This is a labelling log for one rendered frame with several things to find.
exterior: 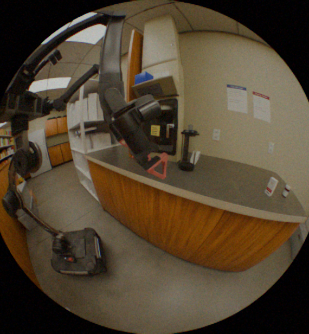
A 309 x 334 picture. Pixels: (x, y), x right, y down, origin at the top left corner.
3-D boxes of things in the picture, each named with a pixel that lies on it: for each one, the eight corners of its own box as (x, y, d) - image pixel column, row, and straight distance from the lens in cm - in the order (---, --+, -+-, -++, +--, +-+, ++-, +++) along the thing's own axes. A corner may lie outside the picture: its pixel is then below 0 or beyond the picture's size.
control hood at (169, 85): (141, 101, 87) (141, 90, 90) (179, 95, 71) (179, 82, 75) (130, 98, 79) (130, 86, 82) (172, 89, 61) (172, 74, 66)
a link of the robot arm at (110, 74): (106, 26, 57) (112, 10, 52) (120, 26, 57) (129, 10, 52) (101, 115, 32) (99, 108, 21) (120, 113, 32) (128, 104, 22)
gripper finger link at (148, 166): (163, 165, 34) (151, 142, 29) (176, 173, 29) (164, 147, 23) (148, 178, 33) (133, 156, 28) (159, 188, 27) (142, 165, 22)
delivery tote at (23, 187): (32, 194, 263) (26, 180, 254) (31, 211, 211) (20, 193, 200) (20, 201, 279) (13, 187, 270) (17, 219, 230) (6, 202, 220)
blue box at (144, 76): (143, 89, 88) (143, 79, 92) (153, 86, 82) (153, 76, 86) (134, 85, 81) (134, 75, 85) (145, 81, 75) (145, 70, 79)
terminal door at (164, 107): (142, 150, 85) (141, 103, 86) (175, 155, 70) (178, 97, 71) (142, 150, 85) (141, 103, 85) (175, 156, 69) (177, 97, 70)
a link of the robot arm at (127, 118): (109, 120, 29) (110, 117, 23) (129, 107, 30) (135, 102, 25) (122, 140, 29) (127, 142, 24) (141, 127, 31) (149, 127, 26)
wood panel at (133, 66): (158, 147, 124) (158, 49, 167) (160, 147, 122) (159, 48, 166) (129, 156, 87) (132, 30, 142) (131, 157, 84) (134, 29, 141)
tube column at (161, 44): (156, 79, 117) (156, 30, 179) (187, 74, 106) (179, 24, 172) (141, 70, 99) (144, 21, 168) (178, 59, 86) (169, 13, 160)
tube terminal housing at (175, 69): (156, 150, 107) (156, 79, 117) (185, 155, 95) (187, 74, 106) (142, 155, 87) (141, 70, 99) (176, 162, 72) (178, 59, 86)
